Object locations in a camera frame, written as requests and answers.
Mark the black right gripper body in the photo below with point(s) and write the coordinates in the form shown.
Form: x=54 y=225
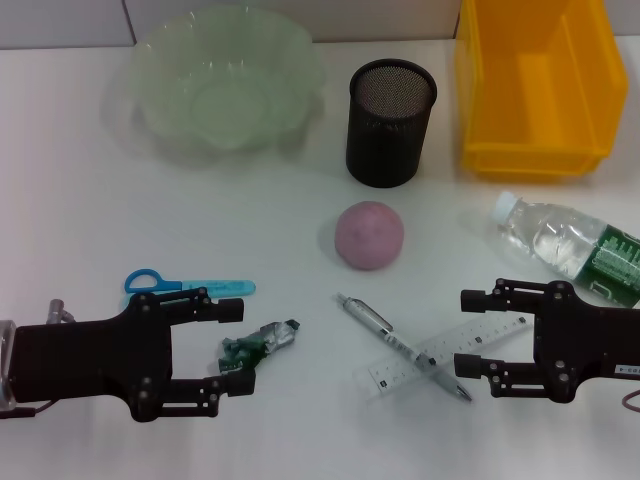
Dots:
x=575 y=340

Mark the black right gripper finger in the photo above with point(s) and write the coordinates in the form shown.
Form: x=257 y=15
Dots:
x=480 y=301
x=472 y=365

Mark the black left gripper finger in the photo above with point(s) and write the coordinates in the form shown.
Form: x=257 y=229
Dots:
x=225 y=310
x=235 y=384

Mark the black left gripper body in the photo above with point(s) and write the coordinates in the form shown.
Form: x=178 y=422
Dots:
x=90 y=360

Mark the green silver plastic wrapper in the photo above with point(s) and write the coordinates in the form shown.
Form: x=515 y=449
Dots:
x=270 y=337

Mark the blue scissors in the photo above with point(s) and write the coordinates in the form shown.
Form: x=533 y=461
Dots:
x=220 y=287

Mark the transparent plastic ruler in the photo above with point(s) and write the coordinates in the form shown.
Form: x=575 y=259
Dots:
x=400 y=372

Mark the clear water bottle green label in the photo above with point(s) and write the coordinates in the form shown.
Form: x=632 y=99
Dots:
x=550 y=235

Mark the silver ballpoint pen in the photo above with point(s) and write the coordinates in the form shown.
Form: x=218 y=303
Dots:
x=380 y=325

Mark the black mesh pen holder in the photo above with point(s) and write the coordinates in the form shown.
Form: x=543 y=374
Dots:
x=385 y=140

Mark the green translucent fruit bowl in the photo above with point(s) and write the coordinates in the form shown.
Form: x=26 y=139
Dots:
x=225 y=90

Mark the yellow plastic bin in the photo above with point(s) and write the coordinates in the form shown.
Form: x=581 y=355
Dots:
x=540 y=100

